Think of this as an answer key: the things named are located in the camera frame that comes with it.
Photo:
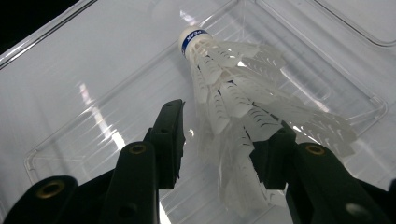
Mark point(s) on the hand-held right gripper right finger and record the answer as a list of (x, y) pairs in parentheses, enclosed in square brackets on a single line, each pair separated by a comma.
[(323, 189)]

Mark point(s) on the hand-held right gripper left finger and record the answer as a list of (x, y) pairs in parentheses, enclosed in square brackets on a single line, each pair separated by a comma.
[(134, 186)]

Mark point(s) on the clear plastic tray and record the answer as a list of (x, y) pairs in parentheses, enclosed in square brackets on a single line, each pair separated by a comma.
[(77, 93)]

